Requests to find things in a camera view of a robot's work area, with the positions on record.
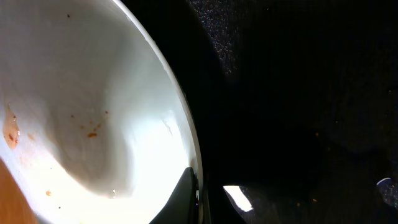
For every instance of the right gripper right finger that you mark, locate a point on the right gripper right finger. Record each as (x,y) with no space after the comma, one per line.
(322,206)

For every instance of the round black tray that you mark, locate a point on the round black tray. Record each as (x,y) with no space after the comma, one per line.
(288,97)

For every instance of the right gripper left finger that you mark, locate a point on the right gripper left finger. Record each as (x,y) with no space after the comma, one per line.
(182,206)

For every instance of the light blue plate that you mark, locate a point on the light blue plate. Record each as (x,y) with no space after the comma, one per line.
(95,127)

